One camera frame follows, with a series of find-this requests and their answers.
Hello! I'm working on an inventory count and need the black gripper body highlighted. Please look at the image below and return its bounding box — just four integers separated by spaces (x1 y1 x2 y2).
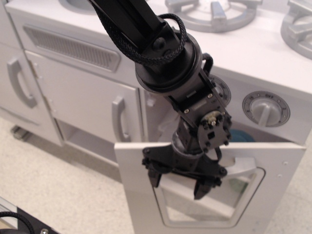
142 144 227 187

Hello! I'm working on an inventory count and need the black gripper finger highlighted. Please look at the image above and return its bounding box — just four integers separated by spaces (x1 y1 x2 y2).
148 167 162 188
194 179 213 200

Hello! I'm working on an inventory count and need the white oven door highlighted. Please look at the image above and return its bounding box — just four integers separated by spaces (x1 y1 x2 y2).
115 142 306 234

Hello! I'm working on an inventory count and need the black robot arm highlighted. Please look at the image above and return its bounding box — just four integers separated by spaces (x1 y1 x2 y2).
91 0 232 200

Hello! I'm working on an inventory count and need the green toy vegetable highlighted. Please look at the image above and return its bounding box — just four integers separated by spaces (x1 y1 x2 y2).
229 178 248 194

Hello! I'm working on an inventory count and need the light blue plate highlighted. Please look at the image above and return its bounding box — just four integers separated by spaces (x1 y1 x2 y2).
230 129 255 142

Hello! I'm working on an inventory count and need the white cabinet door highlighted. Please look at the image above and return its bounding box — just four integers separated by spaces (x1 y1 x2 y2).
24 50 148 158
0 44 52 127

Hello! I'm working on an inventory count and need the grey middle stove knob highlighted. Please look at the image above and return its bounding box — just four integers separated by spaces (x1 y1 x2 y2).
209 75 231 105

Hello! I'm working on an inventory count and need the grey stove knob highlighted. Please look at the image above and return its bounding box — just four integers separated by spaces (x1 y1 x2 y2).
209 75 231 105
242 91 291 127

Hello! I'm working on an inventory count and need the grey right stove knob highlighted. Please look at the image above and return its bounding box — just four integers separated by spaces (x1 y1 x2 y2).
242 91 291 127

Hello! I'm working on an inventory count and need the white toy kitchen unit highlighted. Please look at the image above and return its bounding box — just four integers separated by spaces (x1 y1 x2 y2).
0 0 312 171

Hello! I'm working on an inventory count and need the grey left burner grate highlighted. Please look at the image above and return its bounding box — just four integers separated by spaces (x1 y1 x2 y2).
165 0 262 33

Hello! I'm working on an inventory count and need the grey burner grate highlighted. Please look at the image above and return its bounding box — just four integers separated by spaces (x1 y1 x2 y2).
280 0 312 59
165 0 262 33

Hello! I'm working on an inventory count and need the grey vent grille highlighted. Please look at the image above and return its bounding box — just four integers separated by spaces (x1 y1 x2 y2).
23 25 121 72

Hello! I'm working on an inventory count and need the white left cabinet door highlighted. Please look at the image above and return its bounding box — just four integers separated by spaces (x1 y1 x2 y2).
0 44 52 127

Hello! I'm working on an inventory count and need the silver sink basin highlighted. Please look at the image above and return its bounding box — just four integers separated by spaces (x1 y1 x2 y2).
59 0 96 15

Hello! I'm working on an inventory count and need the grey right burner grate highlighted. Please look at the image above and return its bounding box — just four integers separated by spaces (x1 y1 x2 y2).
280 0 312 59

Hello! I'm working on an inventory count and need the grey cabinet door handle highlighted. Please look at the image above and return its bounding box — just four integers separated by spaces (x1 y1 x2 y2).
112 96 131 142

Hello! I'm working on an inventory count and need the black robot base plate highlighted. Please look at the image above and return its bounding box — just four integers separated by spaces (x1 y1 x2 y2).
0 206 64 234

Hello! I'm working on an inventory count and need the aluminium frame foot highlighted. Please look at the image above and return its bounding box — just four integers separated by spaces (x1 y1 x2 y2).
10 125 31 141

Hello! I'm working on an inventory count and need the black braided cable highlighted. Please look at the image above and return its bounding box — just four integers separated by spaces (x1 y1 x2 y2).
0 211 35 234

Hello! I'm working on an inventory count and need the grey left cabinet handle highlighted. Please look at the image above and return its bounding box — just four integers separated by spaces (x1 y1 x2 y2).
7 58 37 109

